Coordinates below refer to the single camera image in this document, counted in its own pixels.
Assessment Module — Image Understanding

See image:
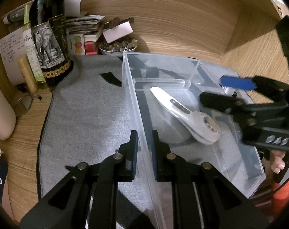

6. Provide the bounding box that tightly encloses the clear plastic storage box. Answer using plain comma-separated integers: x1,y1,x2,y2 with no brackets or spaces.
122,52,266,228

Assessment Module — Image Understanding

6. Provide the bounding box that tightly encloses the person's right hand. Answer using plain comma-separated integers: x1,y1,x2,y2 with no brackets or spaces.
270,149,286,174

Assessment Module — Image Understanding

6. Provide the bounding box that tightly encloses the white handheld massager device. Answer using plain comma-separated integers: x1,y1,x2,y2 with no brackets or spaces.
150,86,221,145

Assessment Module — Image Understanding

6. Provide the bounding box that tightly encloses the grey and black mat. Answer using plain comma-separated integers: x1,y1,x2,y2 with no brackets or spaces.
37,53,266,228

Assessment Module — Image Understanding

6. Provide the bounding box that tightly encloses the white bowl of stones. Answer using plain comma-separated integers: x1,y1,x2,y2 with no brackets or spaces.
98,38,138,57

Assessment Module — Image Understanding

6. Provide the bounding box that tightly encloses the round glass lens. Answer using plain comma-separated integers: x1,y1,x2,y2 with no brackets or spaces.
13,93,42,117

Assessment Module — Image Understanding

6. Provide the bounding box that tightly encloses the small white cardboard box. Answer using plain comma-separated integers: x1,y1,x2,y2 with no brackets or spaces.
102,21,133,44

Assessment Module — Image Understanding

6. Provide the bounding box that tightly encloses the fruit picture card box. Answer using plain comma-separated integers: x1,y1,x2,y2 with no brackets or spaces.
67,34,85,56

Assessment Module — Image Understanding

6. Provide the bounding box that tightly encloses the stack of books and papers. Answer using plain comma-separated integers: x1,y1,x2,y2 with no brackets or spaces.
64,0,105,55

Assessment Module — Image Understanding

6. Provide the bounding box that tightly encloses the yellow lip balm tube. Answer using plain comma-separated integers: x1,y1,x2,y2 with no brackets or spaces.
17,56,38,93

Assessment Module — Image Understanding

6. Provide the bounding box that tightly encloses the white handwritten note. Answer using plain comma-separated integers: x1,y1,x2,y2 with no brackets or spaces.
0,28,26,86

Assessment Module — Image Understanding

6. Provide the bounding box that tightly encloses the green white tube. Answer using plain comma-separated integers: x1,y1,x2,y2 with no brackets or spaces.
22,5,46,86

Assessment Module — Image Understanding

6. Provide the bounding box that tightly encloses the dark elephant label wine bottle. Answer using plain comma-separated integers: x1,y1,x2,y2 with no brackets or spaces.
29,0,73,90

